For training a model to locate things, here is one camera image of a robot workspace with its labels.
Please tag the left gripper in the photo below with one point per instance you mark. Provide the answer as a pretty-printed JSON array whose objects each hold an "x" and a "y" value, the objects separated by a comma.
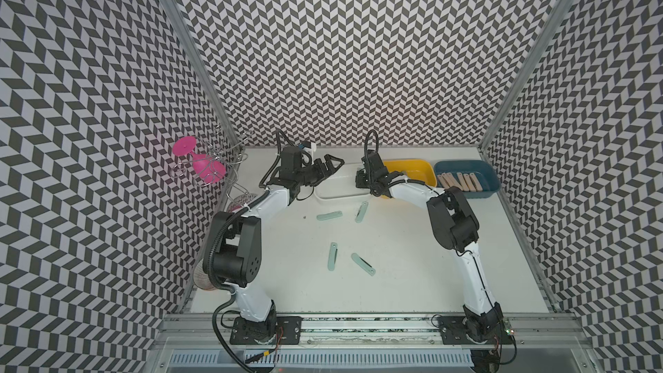
[{"x": 324, "y": 171}]

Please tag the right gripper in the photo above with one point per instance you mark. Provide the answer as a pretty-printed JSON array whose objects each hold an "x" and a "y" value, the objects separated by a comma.
[{"x": 359, "y": 178}]

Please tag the white storage box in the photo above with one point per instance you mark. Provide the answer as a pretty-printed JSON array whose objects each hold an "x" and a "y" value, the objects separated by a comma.
[{"x": 342, "y": 186}]

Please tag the yellow storage box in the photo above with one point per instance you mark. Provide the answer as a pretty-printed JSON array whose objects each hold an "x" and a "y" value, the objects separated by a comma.
[{"x": 414, "y": 171}]

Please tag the pink fruit knife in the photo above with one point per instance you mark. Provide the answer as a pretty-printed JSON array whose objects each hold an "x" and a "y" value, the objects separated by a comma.
[
  {"x": 469, "y": 183},
  {"x": 477, "y": 183},
  {"x": 456, "y": 180},
  {"x": 465, "y": 186},
  {"x": 442, "y": 181},
  {"x": 449, "y": 180}
]

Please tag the dark teal storage box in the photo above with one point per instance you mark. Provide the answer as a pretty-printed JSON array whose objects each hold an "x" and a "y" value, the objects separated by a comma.
[{"x": 488, "y": 175}]

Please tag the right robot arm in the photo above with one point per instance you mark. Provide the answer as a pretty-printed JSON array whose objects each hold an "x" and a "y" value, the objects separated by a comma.
[{"x": 454, "y": 226}]

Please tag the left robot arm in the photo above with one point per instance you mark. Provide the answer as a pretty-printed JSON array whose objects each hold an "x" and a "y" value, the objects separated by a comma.
[{"x": 233, "y": 253}]

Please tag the mint fruit knife upper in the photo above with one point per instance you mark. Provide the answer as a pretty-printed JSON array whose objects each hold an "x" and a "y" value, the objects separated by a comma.
[{"x": 361, "y": 212}]

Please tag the mint fruit knife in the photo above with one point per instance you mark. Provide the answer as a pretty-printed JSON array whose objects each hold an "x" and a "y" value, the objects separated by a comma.
[
  {"x": 363, "y": 264},
  {"x": 332, "y": 256},
  {"x": 329, "y": 216},
  {"x": 361, "y": 212}
]

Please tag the mint fruit knife far left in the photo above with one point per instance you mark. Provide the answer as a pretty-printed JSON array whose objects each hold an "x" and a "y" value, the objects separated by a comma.
[{"x": 329, "y": 216}]

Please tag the mint fruit knife lower left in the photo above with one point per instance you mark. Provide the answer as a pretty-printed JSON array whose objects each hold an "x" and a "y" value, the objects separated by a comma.
[{"x": 332, "y": 256}]

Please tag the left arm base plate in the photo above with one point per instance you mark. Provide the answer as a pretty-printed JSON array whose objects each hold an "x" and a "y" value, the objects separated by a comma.
[{"x": 287, "y": 329}]

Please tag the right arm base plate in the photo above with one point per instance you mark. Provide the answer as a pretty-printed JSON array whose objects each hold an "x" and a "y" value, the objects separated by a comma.
[{"x": 457, "y": 330}]

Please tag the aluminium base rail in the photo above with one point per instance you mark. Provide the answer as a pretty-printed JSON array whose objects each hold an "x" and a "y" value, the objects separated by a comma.
[{"x": 422, "y": 330}]

